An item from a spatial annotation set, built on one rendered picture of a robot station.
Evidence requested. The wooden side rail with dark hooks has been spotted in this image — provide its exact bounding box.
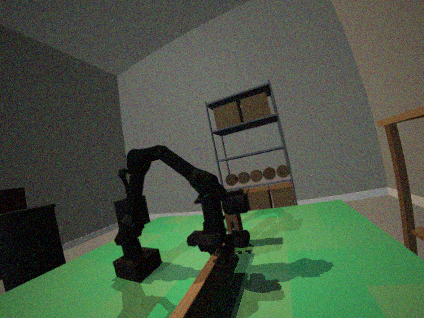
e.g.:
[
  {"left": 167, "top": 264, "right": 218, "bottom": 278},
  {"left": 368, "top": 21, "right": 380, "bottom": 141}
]
[{"left": 169, "top": 242, "right": 236, "bottom": 318}]

